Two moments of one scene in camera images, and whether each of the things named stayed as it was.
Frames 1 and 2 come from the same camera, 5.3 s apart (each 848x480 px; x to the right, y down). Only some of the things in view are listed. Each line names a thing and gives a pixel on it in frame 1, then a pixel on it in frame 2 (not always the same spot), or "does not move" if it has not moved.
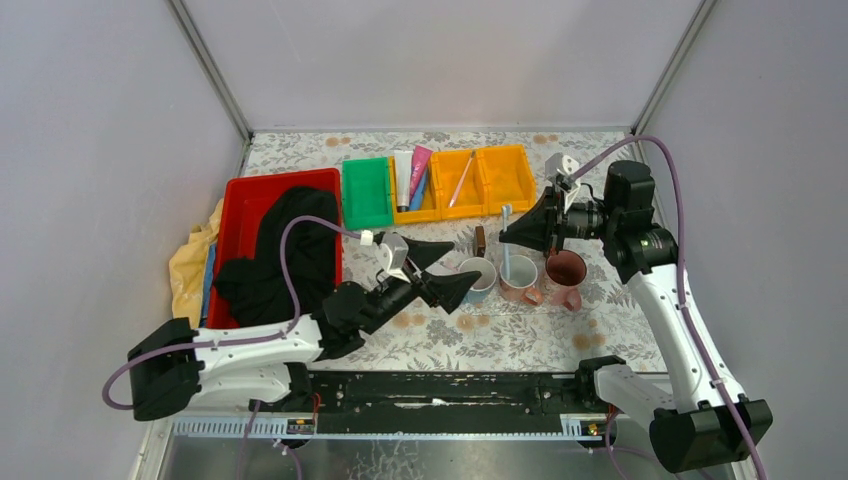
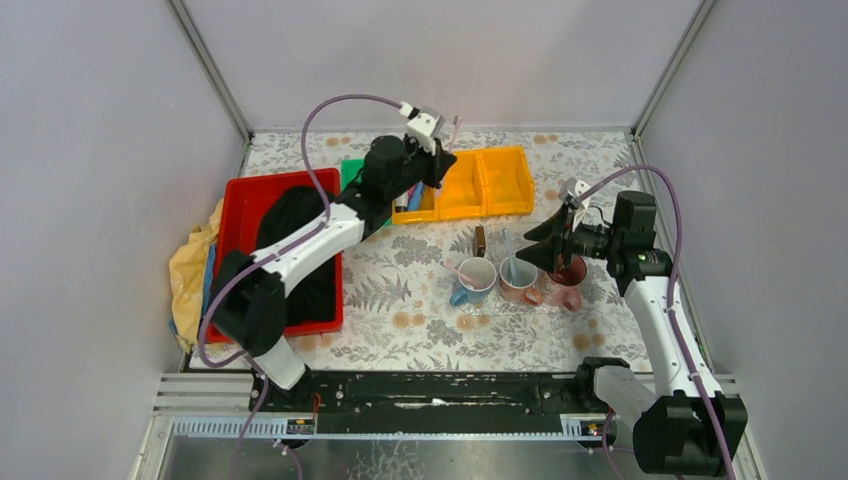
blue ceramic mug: [478, 292] does not move
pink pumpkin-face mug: [563, 273] does not move
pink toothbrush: [471, 157] → [456, 120]
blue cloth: [208, 284] does not move
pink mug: [523, 272] does not move
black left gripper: [419, 278] → [430, 168]
